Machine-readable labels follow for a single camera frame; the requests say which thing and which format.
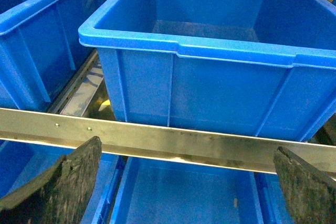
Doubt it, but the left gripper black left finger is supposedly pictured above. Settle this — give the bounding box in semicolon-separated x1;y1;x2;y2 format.
1;136;102;223

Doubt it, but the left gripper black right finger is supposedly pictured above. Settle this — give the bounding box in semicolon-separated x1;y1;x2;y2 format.
273;146;335;223

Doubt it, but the lower blue bin right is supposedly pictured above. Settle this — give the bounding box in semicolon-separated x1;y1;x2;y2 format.
256;173;336;224

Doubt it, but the lower blue bin left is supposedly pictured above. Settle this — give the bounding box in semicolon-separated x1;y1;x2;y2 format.
1;141;124;223

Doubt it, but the lower blue bin centre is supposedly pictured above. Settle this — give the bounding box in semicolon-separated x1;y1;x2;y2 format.
110;157;263;223

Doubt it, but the yellow object under shelf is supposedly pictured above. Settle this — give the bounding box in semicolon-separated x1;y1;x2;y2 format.
98;100;111;111

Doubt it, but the smooth blue centre bin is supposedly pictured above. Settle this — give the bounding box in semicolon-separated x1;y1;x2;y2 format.
78;0;335;141

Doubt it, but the blue bin left of centre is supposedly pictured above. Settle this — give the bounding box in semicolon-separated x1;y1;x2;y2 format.
1;0;105;111

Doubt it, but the steel shelf front rail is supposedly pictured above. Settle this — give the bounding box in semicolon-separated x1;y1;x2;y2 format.
1;109;335;177

